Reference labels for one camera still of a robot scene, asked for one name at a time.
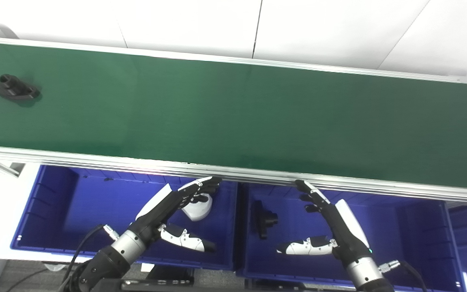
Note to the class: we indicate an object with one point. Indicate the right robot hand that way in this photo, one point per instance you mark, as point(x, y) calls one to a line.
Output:
point(345, 231)

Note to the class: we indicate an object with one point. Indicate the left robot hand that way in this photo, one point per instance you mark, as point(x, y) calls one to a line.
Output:
point(158, 209)

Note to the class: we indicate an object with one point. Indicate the black flange part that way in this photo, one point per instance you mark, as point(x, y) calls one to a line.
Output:
point(14, 89)
point(262, 219)

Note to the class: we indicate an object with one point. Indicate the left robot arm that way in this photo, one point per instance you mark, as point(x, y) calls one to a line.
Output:
point(108, 263)

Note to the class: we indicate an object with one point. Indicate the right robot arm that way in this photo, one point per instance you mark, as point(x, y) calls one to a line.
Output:
point(365, 273)

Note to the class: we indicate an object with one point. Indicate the white plastic part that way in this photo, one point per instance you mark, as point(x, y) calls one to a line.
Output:
point(197, 211)

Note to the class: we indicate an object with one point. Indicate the green conveyor belt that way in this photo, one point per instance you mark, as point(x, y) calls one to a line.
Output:
point(233, 113)

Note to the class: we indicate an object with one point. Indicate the black robot torso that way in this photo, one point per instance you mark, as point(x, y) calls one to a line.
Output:
point(156, 285)

